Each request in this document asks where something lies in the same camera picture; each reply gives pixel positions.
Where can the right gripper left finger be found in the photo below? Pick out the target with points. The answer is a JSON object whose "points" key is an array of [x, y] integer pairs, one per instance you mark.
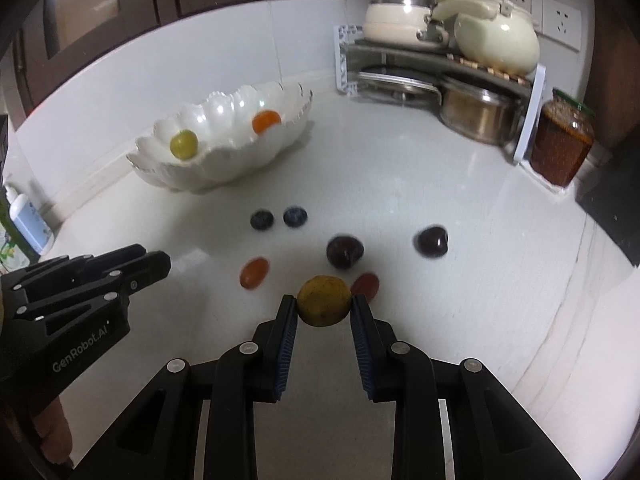
{"points": [[156, 435]]}

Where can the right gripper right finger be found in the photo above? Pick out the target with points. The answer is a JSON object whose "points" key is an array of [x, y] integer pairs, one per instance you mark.
{"points": [[492, 435]]}

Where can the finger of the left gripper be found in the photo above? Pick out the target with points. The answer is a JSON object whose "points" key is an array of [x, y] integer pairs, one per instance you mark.
{"points": [[100, 259], [125, 279]]}

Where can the red cherry tomato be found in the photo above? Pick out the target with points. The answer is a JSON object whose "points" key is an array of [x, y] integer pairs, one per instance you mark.
{"points": [[366, 285], [254, 272]]}

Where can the green apple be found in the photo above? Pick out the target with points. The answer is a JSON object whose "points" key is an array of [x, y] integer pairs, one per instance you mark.
{"points": [[184, 145]]}

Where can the dark plum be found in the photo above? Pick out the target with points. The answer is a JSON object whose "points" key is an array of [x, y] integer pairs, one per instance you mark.
{"points": [[344, 251], [432, 242]]}

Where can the small yellow-brown fruit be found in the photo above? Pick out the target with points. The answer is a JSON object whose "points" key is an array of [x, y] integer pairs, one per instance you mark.
{"points": [[323, 301]]}

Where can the orange tangerine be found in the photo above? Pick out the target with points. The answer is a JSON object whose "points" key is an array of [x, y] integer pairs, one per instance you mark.
{"points": [[264, 120]]}

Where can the person's left hand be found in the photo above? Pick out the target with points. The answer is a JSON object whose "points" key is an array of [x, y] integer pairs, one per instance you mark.
{"points": [[51, 425]]}

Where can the white pump lotion bottle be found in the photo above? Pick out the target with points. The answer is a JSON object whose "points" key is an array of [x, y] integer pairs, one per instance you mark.
{"points": [[28, 221]]}

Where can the green dish soap bottle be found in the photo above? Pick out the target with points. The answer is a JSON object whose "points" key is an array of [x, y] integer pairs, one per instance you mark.
{"points": [[12, 255]]}

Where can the blueberry left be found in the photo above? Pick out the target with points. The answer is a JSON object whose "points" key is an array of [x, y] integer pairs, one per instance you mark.
{"points": [[262, 220]]}

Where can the blueberry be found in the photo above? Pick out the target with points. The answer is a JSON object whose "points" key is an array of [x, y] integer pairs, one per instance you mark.
{"points": [[295, 217], [262, 220]]}

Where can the white scalloped fruit bowl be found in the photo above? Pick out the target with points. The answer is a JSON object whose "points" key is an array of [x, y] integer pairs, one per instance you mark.
{"points": [[228, 148]]}

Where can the blueberry right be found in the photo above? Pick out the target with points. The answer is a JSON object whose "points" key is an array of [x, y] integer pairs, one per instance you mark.
{"points": [[295, 217]]}

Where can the black box on counter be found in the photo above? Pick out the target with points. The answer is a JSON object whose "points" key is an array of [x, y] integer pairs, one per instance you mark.
{"points": [[611, 196]]}

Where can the glass jar of red sauce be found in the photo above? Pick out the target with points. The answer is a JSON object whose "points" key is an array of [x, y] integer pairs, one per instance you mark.
{"points": [[563, 139]]}

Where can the stainless steel pot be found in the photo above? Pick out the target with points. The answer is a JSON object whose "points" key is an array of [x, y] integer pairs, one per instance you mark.
{"points": [[480, 111]]}

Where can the steel pan lid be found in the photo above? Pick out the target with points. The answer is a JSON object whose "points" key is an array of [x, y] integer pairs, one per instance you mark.
{"points": [[399, 85]]}

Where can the grey corner shelf rack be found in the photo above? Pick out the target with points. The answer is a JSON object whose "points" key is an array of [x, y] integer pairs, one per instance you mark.
{"points": [[353, 53]]}

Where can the dark brown cutting board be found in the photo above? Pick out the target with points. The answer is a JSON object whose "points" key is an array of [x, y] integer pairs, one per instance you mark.
{"points": [[613, 85]]}

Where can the cream ceramic kettle pot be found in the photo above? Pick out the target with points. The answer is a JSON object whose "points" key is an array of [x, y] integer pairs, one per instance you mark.
{"points": [[498, 34]]}

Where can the cream pot with glass lid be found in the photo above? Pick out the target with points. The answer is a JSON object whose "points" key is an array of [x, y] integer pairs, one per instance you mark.
{"points": [[404, 24]]}

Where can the white wall power socket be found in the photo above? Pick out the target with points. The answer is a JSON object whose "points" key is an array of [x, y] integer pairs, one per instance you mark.
{"points": [[562, 24]]}

